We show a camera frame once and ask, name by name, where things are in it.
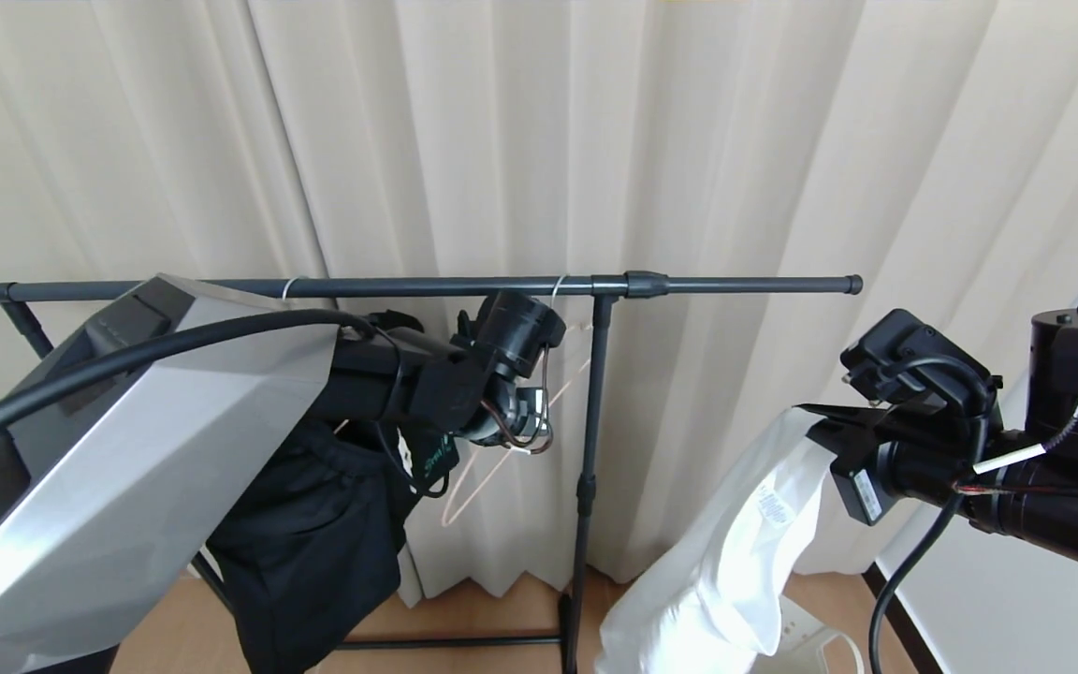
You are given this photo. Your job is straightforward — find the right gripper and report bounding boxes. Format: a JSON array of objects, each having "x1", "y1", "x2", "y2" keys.
[{"x1": 799, "y1": 403, "x2": 910, "y2": 527}]

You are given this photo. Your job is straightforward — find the white printed t-shirt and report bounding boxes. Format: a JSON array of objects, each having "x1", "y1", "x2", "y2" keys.
[{"x1": 595, "y1": 407, "x2": 839, "y2": 674}]

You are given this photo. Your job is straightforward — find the black shorts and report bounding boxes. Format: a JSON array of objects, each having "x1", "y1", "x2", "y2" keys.
[{"x1": 207, "y1": 309, "x2": 460, "y2": 674}]

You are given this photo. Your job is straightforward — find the white laundry basket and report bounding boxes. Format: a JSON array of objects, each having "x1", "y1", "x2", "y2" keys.
[{"x1": 773, "y1": 599, "x2": 867, "y2": 674}]

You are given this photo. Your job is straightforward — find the black clothes rack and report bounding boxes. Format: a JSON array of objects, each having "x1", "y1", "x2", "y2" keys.
[{"x1": 0, "y1": 271, "x2": 863, "y2": 674}]

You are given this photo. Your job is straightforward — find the beige curtain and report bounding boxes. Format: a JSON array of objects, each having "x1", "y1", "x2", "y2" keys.
[{"x1": 0, "y1": 0, "x2": 1078, "y2": 600}]

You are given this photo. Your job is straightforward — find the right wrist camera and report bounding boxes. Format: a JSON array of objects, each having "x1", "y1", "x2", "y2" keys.
[{"x1": 840, "y1": 309, "x2": 1003, "y2": 418}]

